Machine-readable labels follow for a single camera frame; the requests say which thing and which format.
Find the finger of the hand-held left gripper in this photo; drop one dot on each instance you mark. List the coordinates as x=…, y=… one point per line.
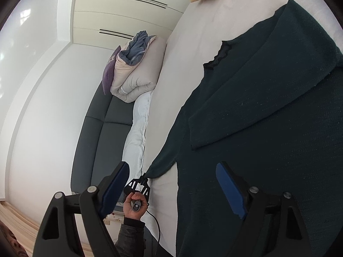
x=131, y=186
x=144, y=188

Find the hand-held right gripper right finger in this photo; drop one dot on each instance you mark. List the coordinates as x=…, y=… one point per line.
x=230, y=190

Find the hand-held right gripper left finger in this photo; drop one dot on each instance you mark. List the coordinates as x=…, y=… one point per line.
x=114, y=190

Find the dark green knit sweater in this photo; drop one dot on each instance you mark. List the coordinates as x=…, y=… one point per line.
x=254, y=112

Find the person's left forearm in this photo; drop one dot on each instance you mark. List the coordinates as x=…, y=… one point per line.
x=130, y=238

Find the person's left hand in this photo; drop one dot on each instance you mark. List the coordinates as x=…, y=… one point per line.
x=128, y=208

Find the white pillow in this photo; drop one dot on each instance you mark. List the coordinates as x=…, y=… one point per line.
x=136, y=139

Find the dark grey padded headboard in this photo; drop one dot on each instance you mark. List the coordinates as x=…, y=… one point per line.
x=101, y=139

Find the folded beige duvet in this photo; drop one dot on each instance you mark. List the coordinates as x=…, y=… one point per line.
x=136, y=80

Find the purple pillow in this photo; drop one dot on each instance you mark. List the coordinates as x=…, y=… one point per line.
x=108, y=75

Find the blue-grey blanket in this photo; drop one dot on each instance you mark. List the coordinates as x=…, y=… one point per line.
x=134, y=50

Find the white bed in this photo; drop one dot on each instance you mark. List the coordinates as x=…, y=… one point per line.
x=193, y=45

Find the cream wardrobe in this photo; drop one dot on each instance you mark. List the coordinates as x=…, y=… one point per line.
x=128, y=16

